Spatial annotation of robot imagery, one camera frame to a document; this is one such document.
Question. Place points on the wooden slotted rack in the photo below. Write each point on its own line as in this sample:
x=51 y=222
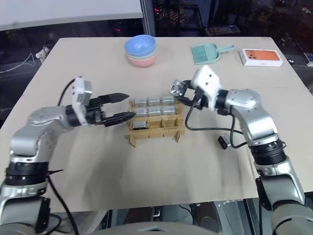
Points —
x=156 y=134

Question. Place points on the pale green plastic bowl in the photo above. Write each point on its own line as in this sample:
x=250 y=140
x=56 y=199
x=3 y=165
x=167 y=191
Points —
x=153 y=55

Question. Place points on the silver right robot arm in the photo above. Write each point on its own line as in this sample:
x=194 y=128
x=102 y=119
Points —
x=254 y=115

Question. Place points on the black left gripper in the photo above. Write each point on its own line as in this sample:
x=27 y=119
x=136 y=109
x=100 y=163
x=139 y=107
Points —
x=96 y=115

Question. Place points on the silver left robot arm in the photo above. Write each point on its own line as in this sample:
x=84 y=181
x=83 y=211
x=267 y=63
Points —
x=31 y=137

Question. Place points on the small white floor object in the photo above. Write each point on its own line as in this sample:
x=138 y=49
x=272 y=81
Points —
x=42 y=52

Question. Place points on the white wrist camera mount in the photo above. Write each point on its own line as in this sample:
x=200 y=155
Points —
x=207 y=82
x=82 y=98

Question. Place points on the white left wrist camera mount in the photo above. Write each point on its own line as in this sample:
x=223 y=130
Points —
x=82 y=98

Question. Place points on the blue plastic bowl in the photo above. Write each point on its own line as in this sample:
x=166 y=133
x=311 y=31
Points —
x=140 y=45

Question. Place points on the green mini brush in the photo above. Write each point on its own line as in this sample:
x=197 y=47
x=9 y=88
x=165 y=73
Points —
x=199 y=54

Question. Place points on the white board panel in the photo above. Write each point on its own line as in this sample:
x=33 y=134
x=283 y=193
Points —
x=61 y=12

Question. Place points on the white orange phone box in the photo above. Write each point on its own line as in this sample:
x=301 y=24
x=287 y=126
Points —
x=261 y=57

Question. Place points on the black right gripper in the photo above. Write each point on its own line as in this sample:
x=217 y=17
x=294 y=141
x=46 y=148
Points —
x=201 y=99

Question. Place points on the grey window pillar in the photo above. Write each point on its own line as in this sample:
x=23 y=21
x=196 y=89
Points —
x=148 y=17

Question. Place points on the pink plastic bowl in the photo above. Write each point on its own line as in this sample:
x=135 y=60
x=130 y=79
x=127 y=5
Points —
x=141 y=62

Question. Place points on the green mini dustpan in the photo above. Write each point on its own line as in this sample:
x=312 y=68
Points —
x=211 y=55

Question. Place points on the small silver camera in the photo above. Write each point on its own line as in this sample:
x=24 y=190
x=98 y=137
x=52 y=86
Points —
x=177 y=88
x=140 y=102
x=140 y=112
x=140 y=124
x=167 y=100
x=224 y=141
x=155 y=111
x=153 y=101
x=169 y=110

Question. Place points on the blue white box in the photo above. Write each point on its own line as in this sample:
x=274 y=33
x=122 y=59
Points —
x=308 y=58

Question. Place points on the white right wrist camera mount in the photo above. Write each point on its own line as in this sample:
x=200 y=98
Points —
x=207 y=82

